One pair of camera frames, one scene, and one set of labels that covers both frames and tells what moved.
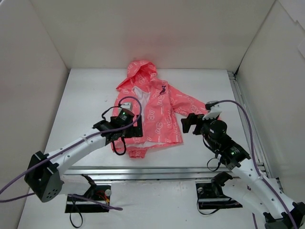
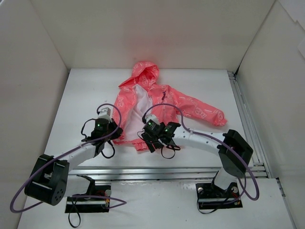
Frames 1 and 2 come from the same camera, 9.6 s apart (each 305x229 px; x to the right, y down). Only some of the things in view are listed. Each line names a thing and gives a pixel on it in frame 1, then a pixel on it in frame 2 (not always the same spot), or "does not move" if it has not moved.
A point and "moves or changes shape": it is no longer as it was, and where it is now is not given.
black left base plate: x=100 y=193 does not move
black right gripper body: x=190 y=123 → x=147 y=140
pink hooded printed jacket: x=159 y=103 moves or changes shape
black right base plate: x=209 y=196 does not move
